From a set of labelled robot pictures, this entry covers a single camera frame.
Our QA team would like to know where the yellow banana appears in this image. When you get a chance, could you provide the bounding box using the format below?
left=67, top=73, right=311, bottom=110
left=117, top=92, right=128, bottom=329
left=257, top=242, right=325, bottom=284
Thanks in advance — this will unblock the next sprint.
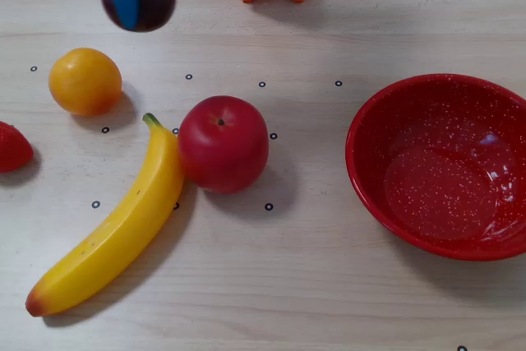
left=25, top=112, right=186, bottom=319

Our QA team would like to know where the red apple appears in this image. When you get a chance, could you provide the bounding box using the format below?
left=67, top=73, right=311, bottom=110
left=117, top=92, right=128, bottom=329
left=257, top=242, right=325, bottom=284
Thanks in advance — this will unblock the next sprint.
left=177, top=95, right=270, bottom=195

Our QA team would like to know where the orange fruit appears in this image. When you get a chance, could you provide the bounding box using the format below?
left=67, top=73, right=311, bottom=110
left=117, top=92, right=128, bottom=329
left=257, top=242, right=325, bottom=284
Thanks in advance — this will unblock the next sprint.
left=48, top=47, right=123, bottom=117

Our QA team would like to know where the red speckled bowl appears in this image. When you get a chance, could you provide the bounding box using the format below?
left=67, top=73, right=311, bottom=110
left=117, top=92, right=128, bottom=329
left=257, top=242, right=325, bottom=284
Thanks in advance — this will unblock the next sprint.
left=344, top=73, right=526, bottom=262

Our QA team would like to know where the red strawberry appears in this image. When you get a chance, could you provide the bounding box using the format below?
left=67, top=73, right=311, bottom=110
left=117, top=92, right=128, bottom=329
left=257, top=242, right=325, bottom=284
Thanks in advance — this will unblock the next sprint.
left=0, top=120, right=35, bottom=173

